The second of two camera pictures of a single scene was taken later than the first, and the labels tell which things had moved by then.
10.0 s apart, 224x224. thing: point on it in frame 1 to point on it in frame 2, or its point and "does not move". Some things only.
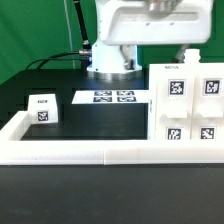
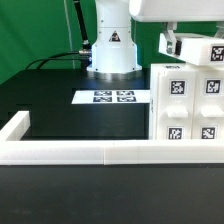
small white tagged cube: (42, 108) to (195, 49)
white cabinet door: (174, 107) does not move
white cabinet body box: (186, 100) does not move
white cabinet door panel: (207, 114) does not move
